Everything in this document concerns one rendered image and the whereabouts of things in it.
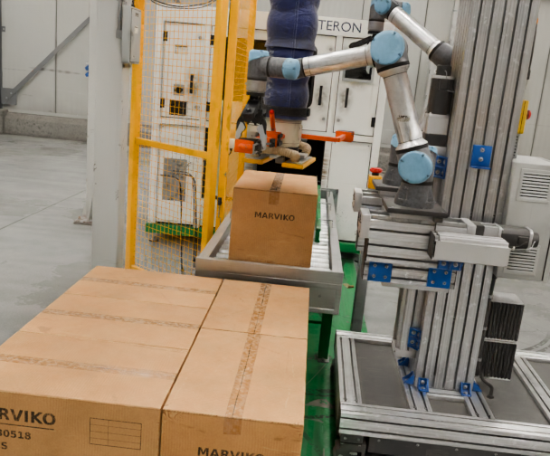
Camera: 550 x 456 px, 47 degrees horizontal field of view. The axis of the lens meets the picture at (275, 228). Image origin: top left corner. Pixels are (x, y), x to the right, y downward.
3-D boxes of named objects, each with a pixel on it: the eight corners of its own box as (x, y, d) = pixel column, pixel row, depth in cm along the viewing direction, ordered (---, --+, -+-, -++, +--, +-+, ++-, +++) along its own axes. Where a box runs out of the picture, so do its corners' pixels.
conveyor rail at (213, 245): (246, 205, 530) (248, 183, 526) (252, 206, 530) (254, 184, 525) (194, 296, 305) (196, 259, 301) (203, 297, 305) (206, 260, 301)
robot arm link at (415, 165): (438, 176, 232) (403, 28, 225) (435, 181, 218) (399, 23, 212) (405, 184, 236) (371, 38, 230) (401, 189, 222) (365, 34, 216)
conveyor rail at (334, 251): (324, 213, 527) (326, 191, 523) (329, 213, 527) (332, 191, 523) (327, 310, 303) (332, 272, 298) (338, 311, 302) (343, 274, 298)
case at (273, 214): (240, 238, 365) (245, 169, 356) (308, 244, 364) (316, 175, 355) (227, 268, 307) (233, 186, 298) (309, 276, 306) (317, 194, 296)
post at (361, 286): (347, 343, 369) (368, 174, 346) (359, 344, 369) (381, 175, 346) (347, 347, 362) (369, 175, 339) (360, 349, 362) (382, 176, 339)
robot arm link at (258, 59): (267, 50, 231) (245, 48, 233) (264, 80, 233) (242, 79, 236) (273, 52, 238) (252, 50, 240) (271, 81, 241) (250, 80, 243)
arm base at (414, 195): (430, 203, 250) (433, 178, 247) (437, 210, 235) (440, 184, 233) (392, 199, 250) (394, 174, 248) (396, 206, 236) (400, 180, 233)
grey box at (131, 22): (131, 63, 364) (133, 9, 357) (140, 64, 364) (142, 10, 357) (120, 62, 345) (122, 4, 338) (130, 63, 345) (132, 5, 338)
